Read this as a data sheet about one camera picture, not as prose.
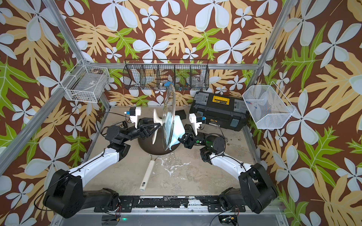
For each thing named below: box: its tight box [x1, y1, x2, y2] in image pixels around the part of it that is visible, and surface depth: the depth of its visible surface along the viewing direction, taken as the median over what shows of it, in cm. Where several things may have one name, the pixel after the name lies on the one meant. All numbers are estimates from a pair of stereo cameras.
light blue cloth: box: [164, 111, 186, 151], surface depth 52 cm
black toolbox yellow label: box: [189, 91, 249, 132], surface depth 99 cm
